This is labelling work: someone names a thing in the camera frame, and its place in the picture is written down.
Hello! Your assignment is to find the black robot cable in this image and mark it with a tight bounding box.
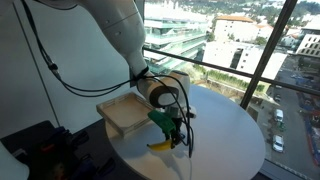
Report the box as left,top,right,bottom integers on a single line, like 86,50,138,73
19,0,195,159

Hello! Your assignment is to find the black blue clamp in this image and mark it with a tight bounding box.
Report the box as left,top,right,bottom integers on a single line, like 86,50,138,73
68,155,116,180

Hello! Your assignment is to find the round white table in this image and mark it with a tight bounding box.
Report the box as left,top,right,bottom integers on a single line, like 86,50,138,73
106,85,265,180

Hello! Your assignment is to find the light wooden tray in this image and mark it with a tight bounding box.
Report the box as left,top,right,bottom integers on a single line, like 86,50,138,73
96,92,154,137

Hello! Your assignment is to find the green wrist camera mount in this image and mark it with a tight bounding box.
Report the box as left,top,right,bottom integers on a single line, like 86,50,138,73
148,110,176,139

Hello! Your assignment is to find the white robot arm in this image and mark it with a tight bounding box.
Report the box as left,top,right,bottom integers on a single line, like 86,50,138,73
39,0,193,148

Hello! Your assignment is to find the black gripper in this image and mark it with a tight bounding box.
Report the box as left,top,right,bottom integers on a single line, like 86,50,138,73
164,118,185,146

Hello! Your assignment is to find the yellow banana plush toy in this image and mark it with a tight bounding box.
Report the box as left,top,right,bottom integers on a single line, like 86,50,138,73
147,139,172,151

